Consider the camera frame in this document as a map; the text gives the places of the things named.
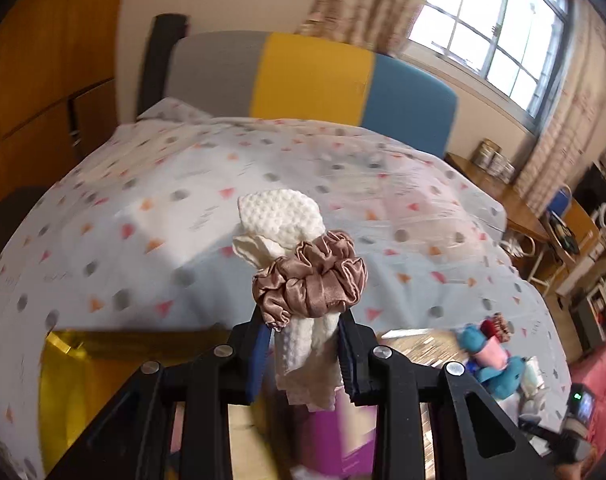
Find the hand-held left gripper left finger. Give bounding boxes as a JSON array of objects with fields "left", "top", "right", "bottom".
[{"left": 48, "top": 307, "right": 279, "bottom": 480}]

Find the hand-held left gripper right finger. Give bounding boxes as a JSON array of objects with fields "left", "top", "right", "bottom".
[{"left": 333, "top": 307, "right": 554, "bottom": 480}]

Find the blue plush toy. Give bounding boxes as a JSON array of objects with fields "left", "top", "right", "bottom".
[{"left": 457, "top": 325, "right": 530, "bottom": 399}]

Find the brown satin scrunchie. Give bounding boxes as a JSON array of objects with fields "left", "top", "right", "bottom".
[{"left": 253, "top": 230, "right": 368, "bottom": 332}]

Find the white dotted cloth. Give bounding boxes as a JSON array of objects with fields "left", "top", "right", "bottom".
[{"left": 231, "top": 187, "right": 346, "bottom": 411}]

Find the gold tray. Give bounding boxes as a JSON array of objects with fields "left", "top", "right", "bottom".
[{"left": 40, "top": 329, "right": 266, "bottom": 480}]

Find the pink blanket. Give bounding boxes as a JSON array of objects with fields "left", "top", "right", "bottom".
[{"left": 568, "top": 334, "right": 606, "bottom": 461}]

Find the purple box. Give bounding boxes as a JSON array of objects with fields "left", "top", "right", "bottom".
[{"left": 293, "top": 394, "right": 379, "bottom": 477}]

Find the blue chair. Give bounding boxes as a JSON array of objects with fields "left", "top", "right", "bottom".
[{"left": 547, "top": 185, "right": 575, "bottom": 222}]

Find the wooden side table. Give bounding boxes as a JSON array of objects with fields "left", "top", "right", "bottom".
[{"left": 445, "top": 152, "right": 550, "bottom": 261}]

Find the beige patterned curtain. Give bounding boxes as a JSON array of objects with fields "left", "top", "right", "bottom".
[
  {"left": 295, "top": 0, "right": 443, "bottom": 55},
  {"left": 513, "top": 5, "right": 606, "bottom": 211}
]

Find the grey yellow blue headboard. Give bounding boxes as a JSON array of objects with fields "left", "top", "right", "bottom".
[{"left": 160, "top": 31, "right": 458, "bottom": 160}]

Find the black chair back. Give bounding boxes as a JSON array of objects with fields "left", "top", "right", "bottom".
[{"left": 135, "top": 14, "right": 189, "bottom": 117}]

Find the wooden wardrobe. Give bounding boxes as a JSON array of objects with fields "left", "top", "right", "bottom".
[{"left": 0, "top": 0, "right": 130, "bottom": 221}]

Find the window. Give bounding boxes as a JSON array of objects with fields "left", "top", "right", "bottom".
[{"left": 400, "top": 0, "right": 573, "bottom": 133}]

